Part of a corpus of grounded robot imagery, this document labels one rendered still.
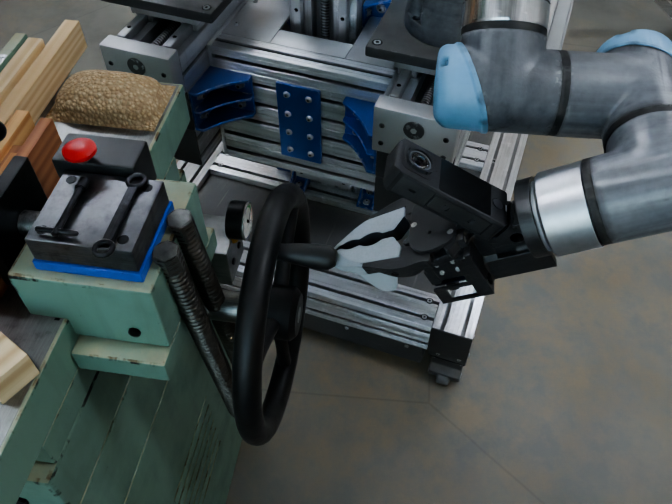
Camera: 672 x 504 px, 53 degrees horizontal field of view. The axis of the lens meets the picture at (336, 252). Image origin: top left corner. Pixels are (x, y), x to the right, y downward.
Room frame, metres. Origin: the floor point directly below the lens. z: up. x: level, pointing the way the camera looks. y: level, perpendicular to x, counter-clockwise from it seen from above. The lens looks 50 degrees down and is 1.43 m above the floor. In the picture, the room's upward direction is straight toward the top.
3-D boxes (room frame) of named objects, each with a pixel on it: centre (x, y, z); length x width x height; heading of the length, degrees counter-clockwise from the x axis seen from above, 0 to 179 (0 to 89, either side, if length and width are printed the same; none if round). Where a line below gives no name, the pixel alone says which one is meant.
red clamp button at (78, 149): (0.46, 0.23, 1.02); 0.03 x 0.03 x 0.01
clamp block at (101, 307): (0.42, 0.22, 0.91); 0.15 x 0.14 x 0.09; 171
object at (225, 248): (0.71, 0.22, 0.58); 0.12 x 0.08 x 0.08; 81
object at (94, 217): (0.43, 0.21, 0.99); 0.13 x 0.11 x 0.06; 171
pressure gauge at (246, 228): (0.70, 0.15, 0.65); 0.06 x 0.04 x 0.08; 171
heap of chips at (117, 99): (0.68, 0.28, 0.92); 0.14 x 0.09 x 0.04; 81
